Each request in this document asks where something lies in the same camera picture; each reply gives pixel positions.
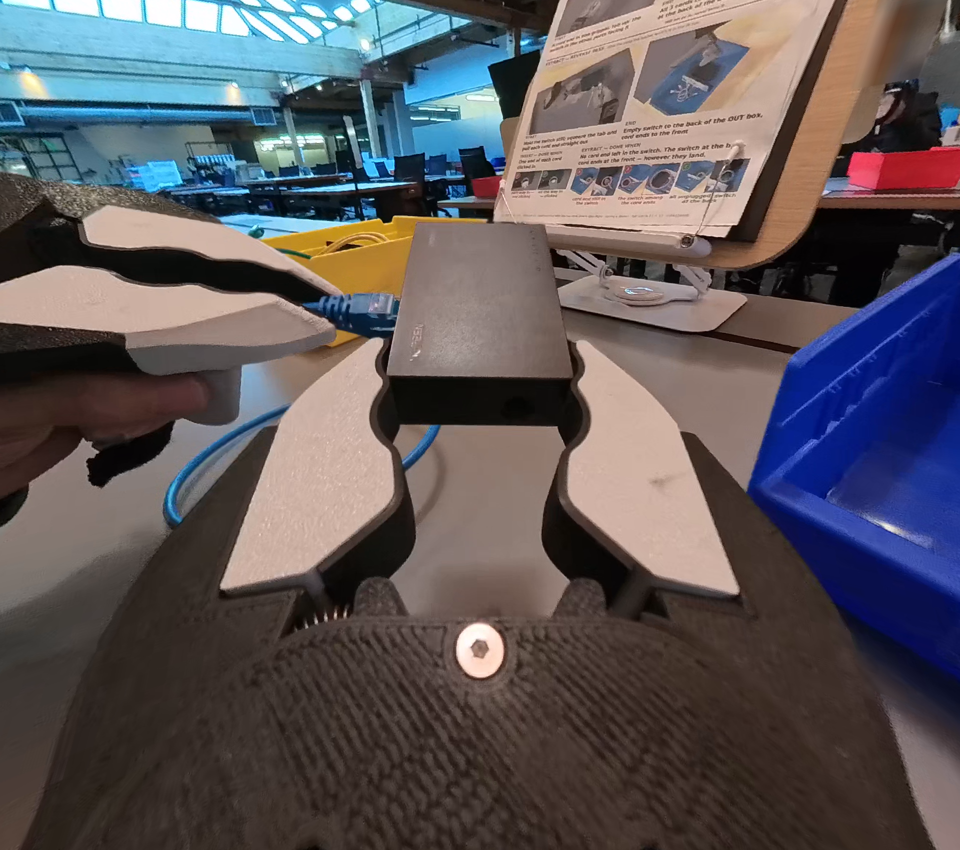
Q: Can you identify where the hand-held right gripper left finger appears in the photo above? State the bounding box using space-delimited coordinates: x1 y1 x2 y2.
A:
219 338 417 600

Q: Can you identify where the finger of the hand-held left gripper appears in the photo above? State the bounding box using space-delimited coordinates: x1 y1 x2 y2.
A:
0 264 337 425
78 204 346 304

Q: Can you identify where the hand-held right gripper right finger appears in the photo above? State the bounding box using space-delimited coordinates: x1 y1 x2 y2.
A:
541 339 744 600

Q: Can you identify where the blue ethernet cable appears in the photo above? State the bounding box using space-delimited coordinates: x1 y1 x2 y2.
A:
163 291 444 529

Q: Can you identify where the black network switch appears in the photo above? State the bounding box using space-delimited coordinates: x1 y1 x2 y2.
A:
386 222 577 427

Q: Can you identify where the person's left hand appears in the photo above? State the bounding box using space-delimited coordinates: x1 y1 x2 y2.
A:
0 370 211 499

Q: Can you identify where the dark work table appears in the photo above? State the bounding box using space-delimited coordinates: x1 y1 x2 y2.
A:
161 179 425 223

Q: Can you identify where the white metal stand base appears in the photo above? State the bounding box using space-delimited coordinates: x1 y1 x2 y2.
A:
555 249 749 334

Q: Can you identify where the yellow plastic bin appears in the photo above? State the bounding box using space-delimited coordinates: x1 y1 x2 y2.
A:
258 215 489 347

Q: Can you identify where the blue plastic bin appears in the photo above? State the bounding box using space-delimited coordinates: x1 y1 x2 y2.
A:
748 254 960 679

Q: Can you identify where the printed instruction sheet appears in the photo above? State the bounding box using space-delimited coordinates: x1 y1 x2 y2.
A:
493 0 890 240

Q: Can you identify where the black screen panel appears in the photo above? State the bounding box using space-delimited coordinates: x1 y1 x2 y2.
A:
487 50 543 118

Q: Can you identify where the wooden work table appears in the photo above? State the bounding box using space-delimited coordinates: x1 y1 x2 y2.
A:
813 179 960 225

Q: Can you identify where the wooden document stand board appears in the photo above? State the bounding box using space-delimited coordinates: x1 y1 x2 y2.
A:
547 0 894 270

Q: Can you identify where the large red bin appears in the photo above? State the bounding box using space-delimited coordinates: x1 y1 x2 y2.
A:
847 147 960 191

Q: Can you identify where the green cable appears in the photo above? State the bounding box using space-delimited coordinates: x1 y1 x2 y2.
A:
251 224 312 261

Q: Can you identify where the yellow cable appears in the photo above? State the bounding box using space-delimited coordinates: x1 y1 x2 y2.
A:
315 231 391 256

